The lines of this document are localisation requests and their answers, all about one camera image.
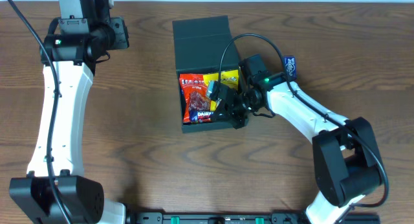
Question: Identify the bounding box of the yellow nuts snack bag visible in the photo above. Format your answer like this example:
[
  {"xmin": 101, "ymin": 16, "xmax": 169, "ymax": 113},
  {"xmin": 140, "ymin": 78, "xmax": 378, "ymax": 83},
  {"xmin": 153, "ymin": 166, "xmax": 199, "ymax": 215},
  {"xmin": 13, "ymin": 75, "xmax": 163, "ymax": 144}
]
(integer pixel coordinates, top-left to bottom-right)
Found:
[{"xmin": 202, "ymin": 69, "xmax": 241, "ymax": 112}]

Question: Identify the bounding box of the blue Eclipse mint box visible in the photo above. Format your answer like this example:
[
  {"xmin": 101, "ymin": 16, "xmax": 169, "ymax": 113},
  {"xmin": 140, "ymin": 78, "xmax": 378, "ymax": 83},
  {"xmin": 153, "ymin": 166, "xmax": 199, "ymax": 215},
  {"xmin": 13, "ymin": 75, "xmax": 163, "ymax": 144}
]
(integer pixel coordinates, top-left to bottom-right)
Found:
[{"xmin": 283, "ymin": 56, "xmax": 297, "ymax": 81}]

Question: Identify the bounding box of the red Maltesers bag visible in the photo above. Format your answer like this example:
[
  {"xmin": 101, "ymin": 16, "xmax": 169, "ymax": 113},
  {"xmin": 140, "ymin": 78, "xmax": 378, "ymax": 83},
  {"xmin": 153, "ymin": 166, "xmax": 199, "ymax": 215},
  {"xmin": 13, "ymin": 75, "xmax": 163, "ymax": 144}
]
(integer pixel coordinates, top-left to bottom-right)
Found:
[{"xmin": 179, "ymin": 73, "xmax": 215, "ymax": 124}]

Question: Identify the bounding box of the black gift box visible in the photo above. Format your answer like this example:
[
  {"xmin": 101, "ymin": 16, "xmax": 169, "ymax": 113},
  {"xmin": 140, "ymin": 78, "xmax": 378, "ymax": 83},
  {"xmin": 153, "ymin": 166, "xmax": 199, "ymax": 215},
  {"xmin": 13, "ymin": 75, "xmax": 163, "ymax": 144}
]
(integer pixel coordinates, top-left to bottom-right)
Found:
[{"xmin": 173, "ymin": 16, "xmax": 245, "ymax": 133}]

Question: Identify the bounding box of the purple Dairy Milk bar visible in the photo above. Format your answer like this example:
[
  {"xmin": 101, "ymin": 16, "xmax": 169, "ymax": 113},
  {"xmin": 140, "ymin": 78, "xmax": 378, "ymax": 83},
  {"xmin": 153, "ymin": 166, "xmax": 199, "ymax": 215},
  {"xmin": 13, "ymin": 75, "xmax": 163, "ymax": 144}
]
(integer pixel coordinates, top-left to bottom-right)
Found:
[{"xmin": 189, "ymin": 110, "xmax": 213, "ymax": 123}]

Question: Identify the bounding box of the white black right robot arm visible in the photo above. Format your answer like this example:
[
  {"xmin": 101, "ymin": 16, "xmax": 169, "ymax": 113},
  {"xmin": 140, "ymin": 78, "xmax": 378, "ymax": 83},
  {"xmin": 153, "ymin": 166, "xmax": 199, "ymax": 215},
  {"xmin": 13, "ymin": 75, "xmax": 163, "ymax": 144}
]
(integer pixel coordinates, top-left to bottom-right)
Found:
[{"xmin": 206, "ymin": 55, "xmax": 389, "ymax": 223}]

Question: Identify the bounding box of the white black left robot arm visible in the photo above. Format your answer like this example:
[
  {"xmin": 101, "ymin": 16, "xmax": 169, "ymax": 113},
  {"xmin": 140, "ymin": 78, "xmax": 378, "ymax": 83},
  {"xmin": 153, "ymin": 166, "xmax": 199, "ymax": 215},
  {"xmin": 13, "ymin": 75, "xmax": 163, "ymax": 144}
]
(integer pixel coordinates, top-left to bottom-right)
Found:
[{"xmin": 9, "ymin": 0, "xmax": 130, "ymax": 223}]

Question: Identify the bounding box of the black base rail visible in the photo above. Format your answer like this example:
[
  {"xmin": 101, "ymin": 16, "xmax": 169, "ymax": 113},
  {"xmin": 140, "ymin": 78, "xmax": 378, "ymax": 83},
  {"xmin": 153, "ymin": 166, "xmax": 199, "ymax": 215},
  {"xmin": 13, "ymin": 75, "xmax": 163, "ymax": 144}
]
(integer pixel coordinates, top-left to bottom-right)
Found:
[{"xmin": 124, "ymin": 210, "xmax": 381, "ymax": 224}]

